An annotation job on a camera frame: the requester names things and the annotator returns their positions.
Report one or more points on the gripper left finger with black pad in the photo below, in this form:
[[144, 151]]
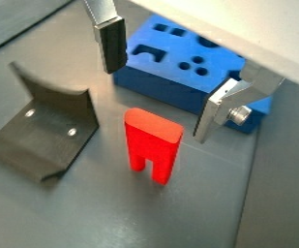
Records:
[[110, 33]]

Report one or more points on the dark grey curved fixture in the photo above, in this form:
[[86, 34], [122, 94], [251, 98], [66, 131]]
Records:
[[43, 138]]

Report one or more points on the red two-pronged square-circle object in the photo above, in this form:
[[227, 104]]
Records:
[[152, 140]]

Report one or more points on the blue foam shape-sorter block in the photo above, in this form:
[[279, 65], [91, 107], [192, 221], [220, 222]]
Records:
[[175, 66]]

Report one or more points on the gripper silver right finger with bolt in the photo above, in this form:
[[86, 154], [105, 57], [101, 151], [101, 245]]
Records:
[[227, 101]]

